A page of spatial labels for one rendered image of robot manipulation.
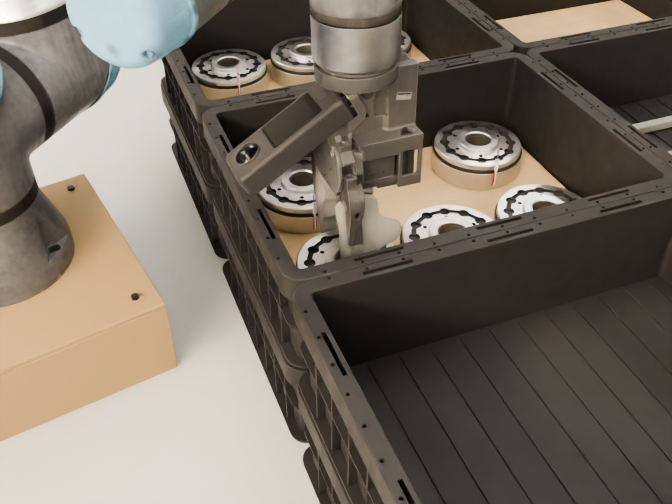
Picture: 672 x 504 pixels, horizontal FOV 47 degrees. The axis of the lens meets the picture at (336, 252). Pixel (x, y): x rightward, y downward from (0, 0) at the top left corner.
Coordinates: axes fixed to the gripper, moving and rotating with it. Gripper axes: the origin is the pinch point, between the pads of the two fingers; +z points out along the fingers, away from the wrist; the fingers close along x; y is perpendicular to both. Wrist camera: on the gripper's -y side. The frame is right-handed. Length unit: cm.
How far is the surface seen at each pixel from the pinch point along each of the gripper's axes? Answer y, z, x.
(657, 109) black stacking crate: 51, 2, 15
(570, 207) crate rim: 18.5, -7.7, -11.0
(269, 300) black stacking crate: -8.2, 0.4, -4.1
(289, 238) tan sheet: -3.0, 1.7, 6.1
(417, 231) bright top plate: 8.3, -1.2, -1.4
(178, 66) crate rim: -8.6, -9.1, 28.9
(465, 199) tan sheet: 17.8, 1.8, 5.6
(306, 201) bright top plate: -0.5, -1.5, 7.5
